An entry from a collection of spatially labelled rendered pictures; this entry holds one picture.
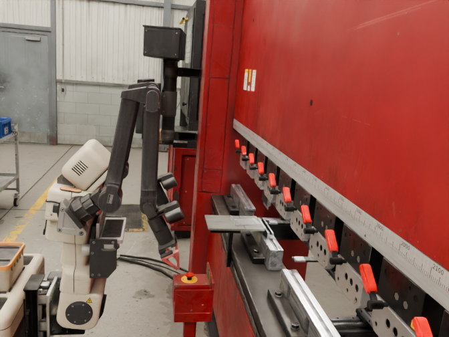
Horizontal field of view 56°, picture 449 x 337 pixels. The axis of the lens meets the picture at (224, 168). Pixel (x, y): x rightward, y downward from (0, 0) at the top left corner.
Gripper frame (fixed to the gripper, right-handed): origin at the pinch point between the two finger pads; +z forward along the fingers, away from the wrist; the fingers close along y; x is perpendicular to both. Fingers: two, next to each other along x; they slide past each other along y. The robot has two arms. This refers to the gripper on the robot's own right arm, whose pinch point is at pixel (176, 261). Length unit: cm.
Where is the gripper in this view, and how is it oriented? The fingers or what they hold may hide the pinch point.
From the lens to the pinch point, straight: 160.4
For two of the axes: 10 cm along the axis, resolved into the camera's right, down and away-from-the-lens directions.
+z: 3.7, 8.8, 2.8
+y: -1.7, -2.3, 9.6
